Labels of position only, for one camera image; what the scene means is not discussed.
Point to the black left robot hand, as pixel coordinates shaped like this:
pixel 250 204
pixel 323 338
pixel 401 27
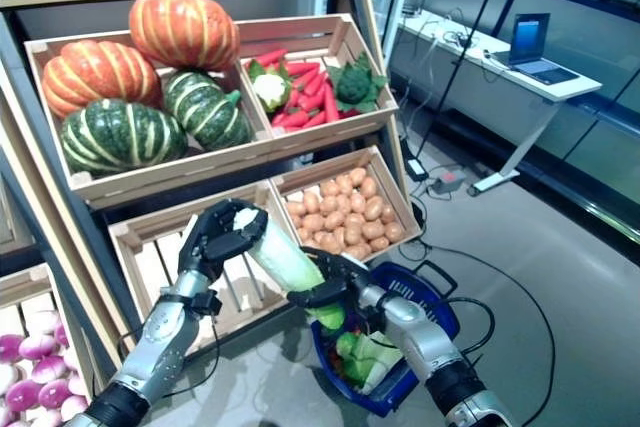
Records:
pixel 215 237

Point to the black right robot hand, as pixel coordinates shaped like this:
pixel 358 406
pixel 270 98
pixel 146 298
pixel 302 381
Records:
pixel 345 279

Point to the green white napa cabbage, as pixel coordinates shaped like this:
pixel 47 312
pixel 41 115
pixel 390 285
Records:
pixel 370 354
pixel 387 371
pixel 285 257

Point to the blue plastic shopping basket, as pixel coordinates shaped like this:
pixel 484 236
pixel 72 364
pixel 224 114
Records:
pixel 385 404

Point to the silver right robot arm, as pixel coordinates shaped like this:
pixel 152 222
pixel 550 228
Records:
pixel 425 342

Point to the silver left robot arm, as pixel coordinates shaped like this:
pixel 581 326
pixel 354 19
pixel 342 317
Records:
pixel 160 337

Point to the brown potato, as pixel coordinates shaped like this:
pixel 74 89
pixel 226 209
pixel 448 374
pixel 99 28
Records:
pixel 393 231
pixel 379 243
pixel 296 208
pixel 357 176
pixel 368 187

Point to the small green toy pepper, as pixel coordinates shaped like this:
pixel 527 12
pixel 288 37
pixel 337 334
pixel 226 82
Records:
pixel 346 342

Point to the wooden white-slat crate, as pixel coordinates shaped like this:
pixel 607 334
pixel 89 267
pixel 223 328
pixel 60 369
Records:
pixel 150 229

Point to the large wooden pumpkin crate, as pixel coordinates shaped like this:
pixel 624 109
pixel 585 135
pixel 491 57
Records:
pixel 175 174

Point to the wooden potato crate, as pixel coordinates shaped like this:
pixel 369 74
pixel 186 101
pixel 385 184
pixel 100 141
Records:
pixel 325 171

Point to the green striped pumpkin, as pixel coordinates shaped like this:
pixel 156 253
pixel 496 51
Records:
pixel 122 137
pixel 207 109

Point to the black power brick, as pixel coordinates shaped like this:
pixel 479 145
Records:
pixel 417 167

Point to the grey box red button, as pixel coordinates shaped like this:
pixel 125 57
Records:
pixel 447 181

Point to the red carrot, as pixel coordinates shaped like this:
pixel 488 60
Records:
pixel 270 56
pixel 331 104
pixel 295 119
pixel 302 67

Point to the wooden carrot crate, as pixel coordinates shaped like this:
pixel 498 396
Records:
pixel 340 131

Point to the white cauliflower with leaves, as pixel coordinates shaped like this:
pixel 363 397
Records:
pixel 270 88

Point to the purple white turnip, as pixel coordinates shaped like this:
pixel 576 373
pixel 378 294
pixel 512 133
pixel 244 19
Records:
pixel 61 334
pixel 10 347
pixel 42 322
pixel 50 368
pixel 37 346

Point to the wooden turnip crate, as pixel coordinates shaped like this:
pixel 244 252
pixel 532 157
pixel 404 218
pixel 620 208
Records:
pixel 25 287

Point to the green broccoli with leaves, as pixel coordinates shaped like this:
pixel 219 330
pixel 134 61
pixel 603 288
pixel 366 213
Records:
pixel 354 83

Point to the orange striped pumpkin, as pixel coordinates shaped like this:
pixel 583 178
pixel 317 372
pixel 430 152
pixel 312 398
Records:
pixel 182 29
pixel 100 77

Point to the white desk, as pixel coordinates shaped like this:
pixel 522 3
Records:
pixel 500 92

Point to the open grey laptop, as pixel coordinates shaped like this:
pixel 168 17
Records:
pixel 530 39

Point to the dark blue wall shelf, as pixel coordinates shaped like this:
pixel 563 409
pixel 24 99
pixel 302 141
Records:
pixel 600 3

